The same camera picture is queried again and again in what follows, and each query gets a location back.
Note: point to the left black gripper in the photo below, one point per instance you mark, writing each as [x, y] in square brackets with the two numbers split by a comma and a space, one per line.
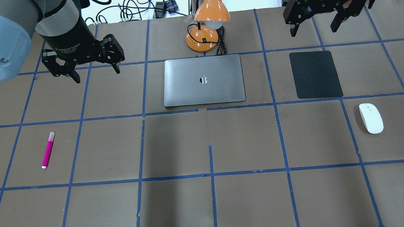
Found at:
[69, 37]

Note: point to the pink marker pen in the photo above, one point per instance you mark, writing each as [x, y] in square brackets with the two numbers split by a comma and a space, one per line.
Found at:
[48, 150]

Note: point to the white computer mouse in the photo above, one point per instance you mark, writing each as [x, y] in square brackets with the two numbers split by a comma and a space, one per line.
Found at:
[371, 118]

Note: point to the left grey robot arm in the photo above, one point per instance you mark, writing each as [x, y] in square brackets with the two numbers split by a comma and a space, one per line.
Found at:
[61, 25]

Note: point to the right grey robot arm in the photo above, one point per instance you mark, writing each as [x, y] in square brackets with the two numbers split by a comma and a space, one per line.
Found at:
[297, 11]

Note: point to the black mousepad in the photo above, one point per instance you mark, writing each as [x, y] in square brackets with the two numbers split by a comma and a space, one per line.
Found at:
[315, 75]

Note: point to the black power adapter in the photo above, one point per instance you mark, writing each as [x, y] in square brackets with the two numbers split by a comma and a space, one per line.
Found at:
[159, 10]

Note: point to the orange desk lamp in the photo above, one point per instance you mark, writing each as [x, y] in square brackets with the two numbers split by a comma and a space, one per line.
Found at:
[207, 31]

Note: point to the silver grey laptop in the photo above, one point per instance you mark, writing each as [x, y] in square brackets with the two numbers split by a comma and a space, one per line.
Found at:
[203, 80]

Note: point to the black cable bundle background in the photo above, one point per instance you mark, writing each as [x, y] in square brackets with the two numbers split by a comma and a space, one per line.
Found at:
[126, 10]

